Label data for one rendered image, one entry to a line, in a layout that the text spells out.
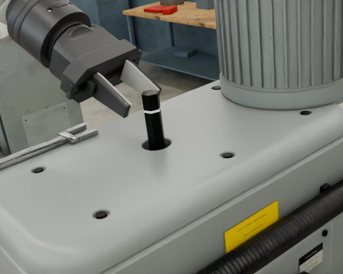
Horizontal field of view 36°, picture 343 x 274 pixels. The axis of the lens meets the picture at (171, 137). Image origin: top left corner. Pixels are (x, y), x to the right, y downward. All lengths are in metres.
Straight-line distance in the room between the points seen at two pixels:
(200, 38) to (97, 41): 6.55
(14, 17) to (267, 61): 0.33
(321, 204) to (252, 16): 0.25
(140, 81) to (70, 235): 0.25
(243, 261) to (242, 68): 0.27
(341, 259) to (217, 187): 0.36
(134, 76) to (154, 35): 7.38
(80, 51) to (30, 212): 0.21
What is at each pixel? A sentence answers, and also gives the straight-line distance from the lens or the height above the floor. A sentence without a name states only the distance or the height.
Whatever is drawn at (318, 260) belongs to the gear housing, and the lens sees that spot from 0.80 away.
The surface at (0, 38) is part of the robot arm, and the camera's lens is 0.82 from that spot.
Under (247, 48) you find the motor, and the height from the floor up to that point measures 1.98.
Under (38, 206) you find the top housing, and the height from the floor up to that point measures 1.89.
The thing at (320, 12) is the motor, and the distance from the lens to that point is 0.70.
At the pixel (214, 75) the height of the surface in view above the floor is 0.23.
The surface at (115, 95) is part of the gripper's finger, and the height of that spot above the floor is 1.96.
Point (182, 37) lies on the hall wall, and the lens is 7.53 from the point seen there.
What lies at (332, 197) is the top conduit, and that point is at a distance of 0.69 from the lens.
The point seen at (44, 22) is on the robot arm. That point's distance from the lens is 0.68.
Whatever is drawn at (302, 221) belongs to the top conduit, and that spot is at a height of 1.80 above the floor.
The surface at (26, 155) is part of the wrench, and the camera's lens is 0.68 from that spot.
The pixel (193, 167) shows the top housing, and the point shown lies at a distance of 0.59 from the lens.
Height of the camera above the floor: 2.17
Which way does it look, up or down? 25 degrees down
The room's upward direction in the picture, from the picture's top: 7 degrees counter-clockwise
